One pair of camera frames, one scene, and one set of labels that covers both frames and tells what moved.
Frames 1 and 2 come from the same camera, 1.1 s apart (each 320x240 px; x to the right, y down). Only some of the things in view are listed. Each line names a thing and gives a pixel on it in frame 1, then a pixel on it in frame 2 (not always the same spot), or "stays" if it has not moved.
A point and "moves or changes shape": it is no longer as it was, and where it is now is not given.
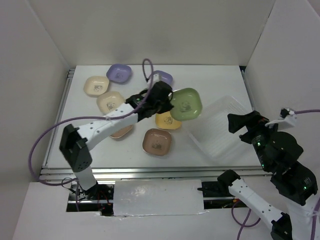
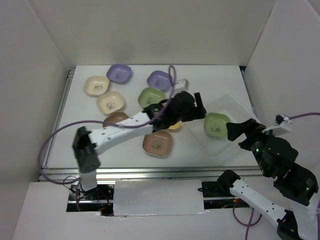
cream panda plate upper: x=96 y=85 stays
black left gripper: x=168 y=106 → x=194 y=112
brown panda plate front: x=156 y=142 stays
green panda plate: x=187 y=103 moves or changes shape
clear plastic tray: x=211 y=129 stays
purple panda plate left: x=120 y=73 stays
